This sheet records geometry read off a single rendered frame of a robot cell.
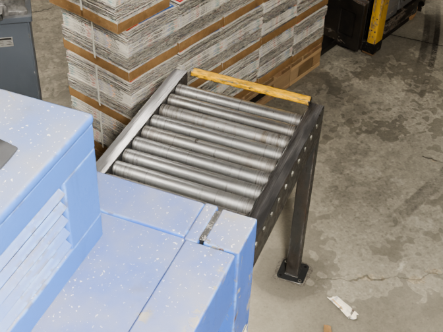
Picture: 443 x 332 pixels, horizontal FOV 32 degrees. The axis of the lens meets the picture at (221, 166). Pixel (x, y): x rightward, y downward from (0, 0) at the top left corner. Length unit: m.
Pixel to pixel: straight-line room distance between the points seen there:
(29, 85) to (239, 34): 1.09
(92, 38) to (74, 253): 2.15
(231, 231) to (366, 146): 2.75
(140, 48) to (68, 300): 2.09
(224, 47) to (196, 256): 2.49
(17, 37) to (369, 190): 1.69
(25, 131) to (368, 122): 3.14
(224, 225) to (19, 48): 1.80
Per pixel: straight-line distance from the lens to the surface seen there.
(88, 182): 0.94
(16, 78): 2.81
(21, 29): 2.71
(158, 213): 1.06
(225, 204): 2.20
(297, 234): 2.91
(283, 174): 2.29
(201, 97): 2.61
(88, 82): 3.24
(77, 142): 0.89
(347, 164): 3.63
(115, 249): 1.02
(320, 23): 4.14
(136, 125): 2.46
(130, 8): 2.88
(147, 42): 3.00
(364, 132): 3.85
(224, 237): 1.03
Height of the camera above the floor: 2.28
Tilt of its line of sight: 40 degrees down
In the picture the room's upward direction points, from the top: 2 degrees clockwise
